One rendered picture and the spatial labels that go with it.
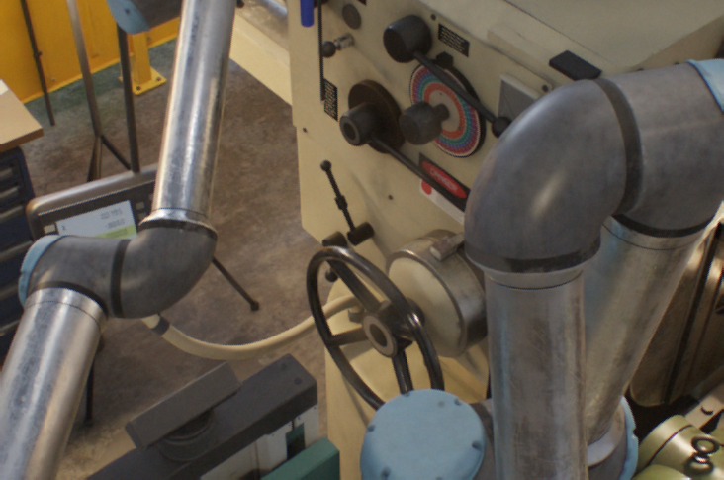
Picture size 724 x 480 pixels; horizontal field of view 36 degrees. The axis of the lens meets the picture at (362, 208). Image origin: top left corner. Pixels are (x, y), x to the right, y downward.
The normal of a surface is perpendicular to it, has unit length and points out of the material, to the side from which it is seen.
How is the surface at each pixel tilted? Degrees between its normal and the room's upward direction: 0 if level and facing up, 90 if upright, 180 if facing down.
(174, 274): 63
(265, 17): 0
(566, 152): 39
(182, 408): 28
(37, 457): 47
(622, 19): 0
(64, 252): 5
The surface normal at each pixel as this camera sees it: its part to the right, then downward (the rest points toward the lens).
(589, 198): 0.27, 0.36
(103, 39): 0.65, 0.52
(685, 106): 0.11, -0.39
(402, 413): -0.08, -0.71
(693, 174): 0.26, 0.59
